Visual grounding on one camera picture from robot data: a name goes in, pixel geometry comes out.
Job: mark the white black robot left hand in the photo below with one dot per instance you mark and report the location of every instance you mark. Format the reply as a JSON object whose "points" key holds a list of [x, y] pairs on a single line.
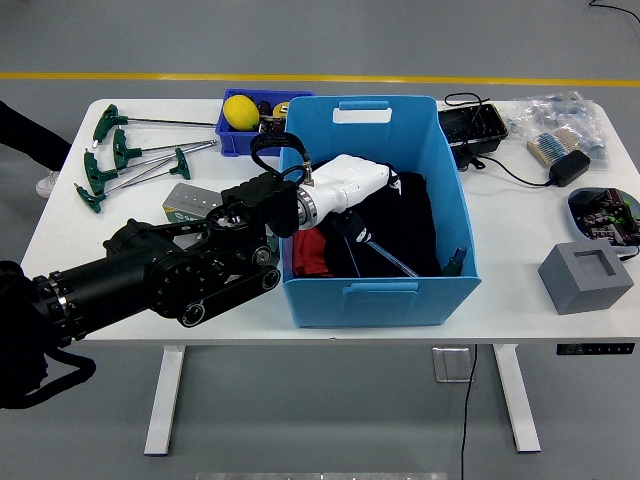
{"points": [[345, 180]]}

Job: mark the large blue plastic box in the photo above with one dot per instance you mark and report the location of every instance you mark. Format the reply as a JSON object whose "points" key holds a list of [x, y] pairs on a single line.
{"points": [[380, 310]]}

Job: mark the green metal wrench stand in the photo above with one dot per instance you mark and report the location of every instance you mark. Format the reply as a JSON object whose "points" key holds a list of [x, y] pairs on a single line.
{"points": [[192, 197]]}

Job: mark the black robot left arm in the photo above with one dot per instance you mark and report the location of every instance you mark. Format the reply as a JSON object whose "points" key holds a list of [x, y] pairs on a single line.
{"points": [[125, 275]]}

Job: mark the grey cube box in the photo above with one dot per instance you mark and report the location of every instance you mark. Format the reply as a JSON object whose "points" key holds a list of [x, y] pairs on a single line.
{"points": [[575, 290]]}

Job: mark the red cloth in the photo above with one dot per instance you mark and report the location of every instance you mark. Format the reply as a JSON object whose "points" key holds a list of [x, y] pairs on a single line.
{"points": [[310, 255]]}

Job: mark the black cloth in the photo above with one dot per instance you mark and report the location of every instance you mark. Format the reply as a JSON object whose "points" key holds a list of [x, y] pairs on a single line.
{"points": [[415, 225]]}

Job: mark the dark small parts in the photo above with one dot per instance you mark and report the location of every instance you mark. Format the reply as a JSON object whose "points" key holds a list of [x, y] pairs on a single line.
{"points": [[270, 125]]}

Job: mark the small yellow round item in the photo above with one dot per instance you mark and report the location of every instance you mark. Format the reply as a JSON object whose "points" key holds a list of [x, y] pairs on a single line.
{"points": [[281, 109]]}

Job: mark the dark round item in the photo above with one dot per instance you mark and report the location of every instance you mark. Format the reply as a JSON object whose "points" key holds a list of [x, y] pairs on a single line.
{"points": [[264, 107]]}

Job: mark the small blue plastic bin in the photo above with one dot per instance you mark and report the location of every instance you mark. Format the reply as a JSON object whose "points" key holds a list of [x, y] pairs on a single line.
{"points": [[235, 142]]}

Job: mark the yellow lemon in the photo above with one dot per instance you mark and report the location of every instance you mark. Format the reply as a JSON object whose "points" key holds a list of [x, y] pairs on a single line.
{"points": [[241, 112]]}

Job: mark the black plastic tray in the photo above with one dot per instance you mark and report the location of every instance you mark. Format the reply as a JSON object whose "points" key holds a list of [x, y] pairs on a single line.
{"points": [[470, 127]]}

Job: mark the taped resistor strip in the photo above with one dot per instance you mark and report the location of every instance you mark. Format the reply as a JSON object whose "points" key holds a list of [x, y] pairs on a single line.
{"points": [[547, 147]]}

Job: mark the metal floor socket plate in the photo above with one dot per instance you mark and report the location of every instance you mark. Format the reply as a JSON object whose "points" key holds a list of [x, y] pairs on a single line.
{"points": [[452, 365]]}

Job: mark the black power adapter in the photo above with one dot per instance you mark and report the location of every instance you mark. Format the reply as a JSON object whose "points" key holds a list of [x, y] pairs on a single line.
{"points": [[570, 169]]}

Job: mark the clear plastic parts bags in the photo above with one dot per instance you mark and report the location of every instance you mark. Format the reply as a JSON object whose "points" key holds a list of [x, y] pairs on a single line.
{"points": [[560, 112]]}

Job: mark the light blue dish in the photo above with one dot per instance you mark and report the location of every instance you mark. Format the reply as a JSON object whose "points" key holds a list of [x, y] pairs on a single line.
{"points": [[574, 215]]}

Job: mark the electronic parts pile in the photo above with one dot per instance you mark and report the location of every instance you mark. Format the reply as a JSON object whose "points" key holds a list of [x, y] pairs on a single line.
{"points": [[605, 220]]}

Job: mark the white table leg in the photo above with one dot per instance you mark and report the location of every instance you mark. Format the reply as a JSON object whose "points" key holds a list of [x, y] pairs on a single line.
{"points": [[520, 410], [162, 410]]}

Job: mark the black table control panel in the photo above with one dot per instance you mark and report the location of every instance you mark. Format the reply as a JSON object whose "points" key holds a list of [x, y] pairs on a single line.
{"points": [[595, 349]]}

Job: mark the person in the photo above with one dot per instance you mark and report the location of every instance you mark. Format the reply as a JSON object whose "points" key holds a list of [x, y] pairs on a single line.
{"points": [[30, 135]]}

